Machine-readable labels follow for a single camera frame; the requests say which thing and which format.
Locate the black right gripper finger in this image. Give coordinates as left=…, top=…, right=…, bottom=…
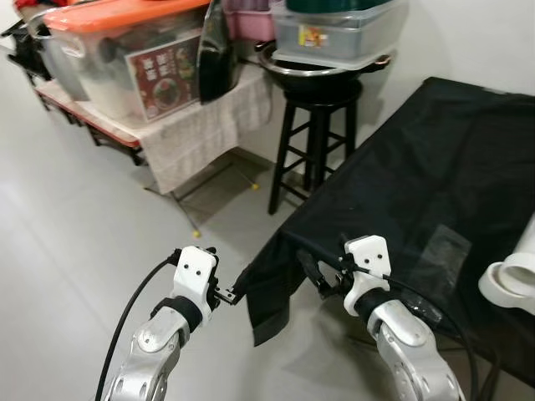
left=296, top=248, right=329, bottom=299

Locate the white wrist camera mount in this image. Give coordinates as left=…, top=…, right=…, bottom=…
left=342, top=235, right=394, bottom=316
left=171, top=246, right=221, bottom=316

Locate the white plastic table leg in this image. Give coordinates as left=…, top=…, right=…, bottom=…
left=511, top=215, right=535, bottom=268

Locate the clear box with orange lid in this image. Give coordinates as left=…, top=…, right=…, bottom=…
left=41, top=0, right=211, bottom=128

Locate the red printed box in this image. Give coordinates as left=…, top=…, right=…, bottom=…
left=125, top=32, right=204, bottom=123

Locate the black round stool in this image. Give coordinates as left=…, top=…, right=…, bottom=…
left=267, top=78, right=366, bottom=217

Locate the clear plastic storage box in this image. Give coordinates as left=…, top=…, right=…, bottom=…
left=268, top=3, right=402, bottom=70

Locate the black bag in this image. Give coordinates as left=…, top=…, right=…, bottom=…
left=196, top=0, right=245, bottom=106

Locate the pink container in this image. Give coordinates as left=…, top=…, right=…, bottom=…
left=223, top=0, right=278, bottom=43

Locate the beige skirted side table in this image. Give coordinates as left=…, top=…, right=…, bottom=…
left=32, top=74, right=274, bottom=239

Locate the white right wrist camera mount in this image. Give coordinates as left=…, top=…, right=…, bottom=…
left=342, top=235, right=394, bottom=316

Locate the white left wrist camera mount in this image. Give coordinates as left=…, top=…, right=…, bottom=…
left=171, top=246, right=221, bottom=316

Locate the clear tape patch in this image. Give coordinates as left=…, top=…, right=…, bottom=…
left=417, top=223, right=474, bottom=290

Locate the black crate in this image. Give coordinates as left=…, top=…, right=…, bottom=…
left=0, top=17, right=53, bottom=86

